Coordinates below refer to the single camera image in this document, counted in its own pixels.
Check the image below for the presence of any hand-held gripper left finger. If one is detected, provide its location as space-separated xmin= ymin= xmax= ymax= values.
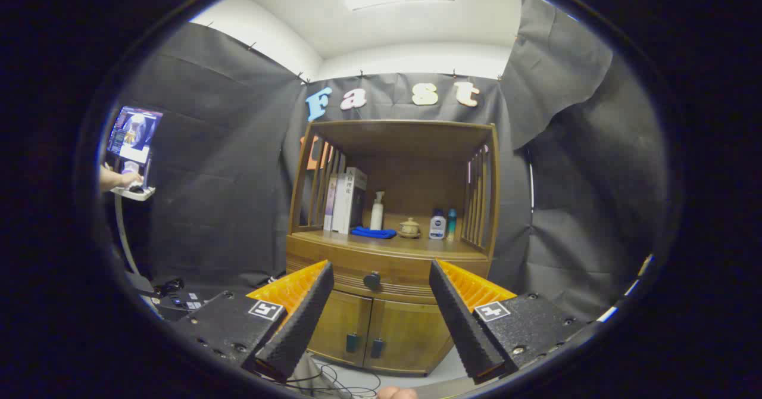
xmin=173 ymin=260 xmax=335 ymax=383

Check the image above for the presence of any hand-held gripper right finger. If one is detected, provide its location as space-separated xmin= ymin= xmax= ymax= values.
xmin=429 ymin=258 xmax=589 ymax=386

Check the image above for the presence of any wooden countertop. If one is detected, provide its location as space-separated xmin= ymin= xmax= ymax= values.
xmin=287 ymin=211 xmax=492 ymax=263

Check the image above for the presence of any wooden cabinet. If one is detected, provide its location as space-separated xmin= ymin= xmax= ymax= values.
xmin=286 ymin=119 xmax=499 ymax=377

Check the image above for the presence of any purple book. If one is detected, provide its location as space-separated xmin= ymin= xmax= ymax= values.
xmin=323 ymin=174 xmax=338 ymax=231

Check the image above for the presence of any thin white book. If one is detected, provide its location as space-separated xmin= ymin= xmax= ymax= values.
xmin=332 ymin=173 xmax=343 ymax=232

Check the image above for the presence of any black power strip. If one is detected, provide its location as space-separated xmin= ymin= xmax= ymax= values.
xmin=156 ymin=292 xmax=206 ymax=322

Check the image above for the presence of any white book with dark cover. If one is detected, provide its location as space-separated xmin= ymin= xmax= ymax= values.
xmin=339 ymin=167 xmax=368 ymax=235

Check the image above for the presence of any white pump bottle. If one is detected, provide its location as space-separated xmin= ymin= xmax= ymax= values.
xmin=370 ymin=191 xmax=386 ymax=231

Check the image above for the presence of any white monitor stand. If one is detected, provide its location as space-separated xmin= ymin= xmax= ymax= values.
xmin=110 ymin=149 xmax=157 ymax=278

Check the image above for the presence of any computer monitor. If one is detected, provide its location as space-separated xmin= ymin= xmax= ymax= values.
xmin=107 ymin=106 xmax=163 ymax=164

